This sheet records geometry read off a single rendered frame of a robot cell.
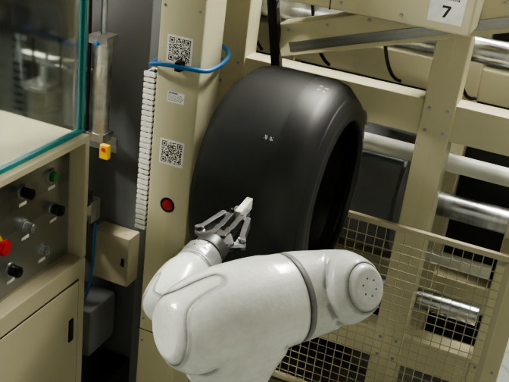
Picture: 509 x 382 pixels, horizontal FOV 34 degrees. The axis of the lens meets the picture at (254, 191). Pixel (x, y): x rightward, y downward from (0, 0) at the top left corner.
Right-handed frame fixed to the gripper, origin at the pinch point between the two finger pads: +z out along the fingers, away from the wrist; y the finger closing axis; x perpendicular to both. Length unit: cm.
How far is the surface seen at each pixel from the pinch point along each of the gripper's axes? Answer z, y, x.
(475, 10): 58, -36, -38
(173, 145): 24.9, 32.2, 4.0
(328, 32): 68, 5, -20
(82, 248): 6, 51, 33
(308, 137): 16.7, -8.7, -13.8
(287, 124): 17.3, -2.8, -15.4
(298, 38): 68, 14, -16
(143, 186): 24, 41, 19
